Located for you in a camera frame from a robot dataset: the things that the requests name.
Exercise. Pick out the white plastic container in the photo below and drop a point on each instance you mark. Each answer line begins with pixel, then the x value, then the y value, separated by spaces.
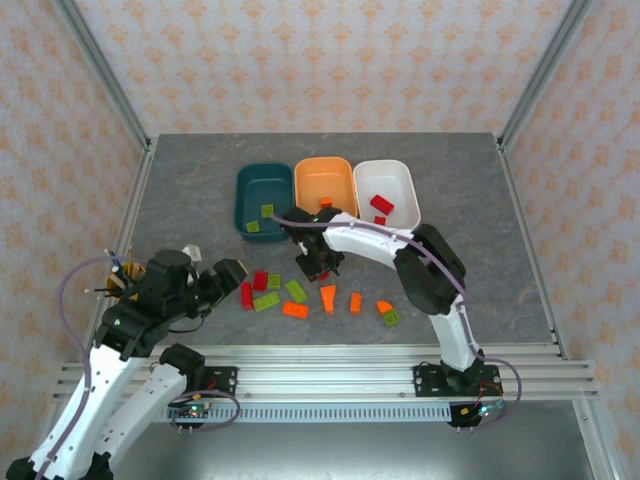
pixel 387 182

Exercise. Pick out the small circuit board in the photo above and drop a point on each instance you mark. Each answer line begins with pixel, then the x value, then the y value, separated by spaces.
pixel 484 411
pixel 194 411

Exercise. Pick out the curved orange lego piece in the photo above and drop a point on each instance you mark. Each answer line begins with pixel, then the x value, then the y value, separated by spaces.
pixel 384 306

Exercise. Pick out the small red lego brick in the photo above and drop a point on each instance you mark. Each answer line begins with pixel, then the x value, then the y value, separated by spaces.
pixel 324 276
pixel 380 220

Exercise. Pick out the blue and white pen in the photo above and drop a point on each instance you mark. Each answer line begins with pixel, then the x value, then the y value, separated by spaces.
pixel 114 260

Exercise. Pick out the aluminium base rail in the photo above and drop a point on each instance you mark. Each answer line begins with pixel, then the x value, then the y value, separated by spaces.
pixel 325 375

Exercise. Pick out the aluminium frame post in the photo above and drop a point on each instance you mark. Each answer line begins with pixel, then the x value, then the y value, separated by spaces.
pixel 105 75
pixel 545 75

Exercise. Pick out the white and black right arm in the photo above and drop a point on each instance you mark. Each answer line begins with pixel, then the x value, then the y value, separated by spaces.
pixel 365 240

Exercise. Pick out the square red lego brick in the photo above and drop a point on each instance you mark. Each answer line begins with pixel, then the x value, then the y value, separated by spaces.
pixel 260 280

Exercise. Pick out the long green lego brick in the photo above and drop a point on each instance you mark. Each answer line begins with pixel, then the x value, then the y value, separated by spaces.
pixel 296 291
pixel 266 302

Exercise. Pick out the small orange lego brick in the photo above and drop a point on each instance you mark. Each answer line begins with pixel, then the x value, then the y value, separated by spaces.
pixel 325 202

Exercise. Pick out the teal plastic container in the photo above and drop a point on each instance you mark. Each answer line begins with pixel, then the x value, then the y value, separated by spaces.
pixel 264 185

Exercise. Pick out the narrow orange lego brick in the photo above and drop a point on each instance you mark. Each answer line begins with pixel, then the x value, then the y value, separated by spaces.
pixel 355 303

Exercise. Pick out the orange plastic container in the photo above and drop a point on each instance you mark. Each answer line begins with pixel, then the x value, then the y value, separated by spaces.
pixel 320 180

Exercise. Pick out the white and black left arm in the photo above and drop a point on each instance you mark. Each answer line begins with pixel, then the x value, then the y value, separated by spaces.
pixel 85 400

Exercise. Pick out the yellow pen cup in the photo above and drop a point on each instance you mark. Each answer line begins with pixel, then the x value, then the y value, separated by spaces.
pixel 134 272

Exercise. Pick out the small green lego brick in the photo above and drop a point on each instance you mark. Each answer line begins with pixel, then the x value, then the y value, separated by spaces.
pixel 391 318
pixel 274 281
pixel 252 227
pixel 267 210

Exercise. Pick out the long red lego brick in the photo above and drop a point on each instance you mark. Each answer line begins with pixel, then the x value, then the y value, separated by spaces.
pixel 246 296

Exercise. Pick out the white paper tag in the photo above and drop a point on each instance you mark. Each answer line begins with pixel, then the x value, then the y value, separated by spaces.
pixel 192 252

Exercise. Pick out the orange lego wedge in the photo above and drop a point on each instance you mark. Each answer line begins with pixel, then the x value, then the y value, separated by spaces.
pixel 328 298

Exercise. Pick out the aluminium table side rail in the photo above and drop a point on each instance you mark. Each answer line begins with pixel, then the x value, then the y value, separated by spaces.
pixel 530 240
pixel 125 230

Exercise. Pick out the black pen white tip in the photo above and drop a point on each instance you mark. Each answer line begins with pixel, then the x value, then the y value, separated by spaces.
pixel 100 288

